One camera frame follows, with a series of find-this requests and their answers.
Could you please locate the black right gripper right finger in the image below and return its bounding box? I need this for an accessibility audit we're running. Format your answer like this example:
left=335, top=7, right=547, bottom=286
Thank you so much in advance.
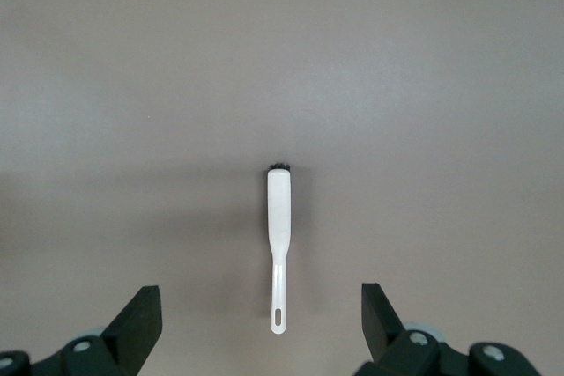
left=354, top=282, right=564, bottom=376

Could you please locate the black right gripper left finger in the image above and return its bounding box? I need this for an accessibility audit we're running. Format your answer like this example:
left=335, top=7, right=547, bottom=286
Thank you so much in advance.
left=0, top=285, right=165, bottom=376

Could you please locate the beige brush with black bristles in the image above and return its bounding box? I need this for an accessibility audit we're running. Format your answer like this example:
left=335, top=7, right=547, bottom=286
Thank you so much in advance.
left=266, top=163, right=293, bottom=335

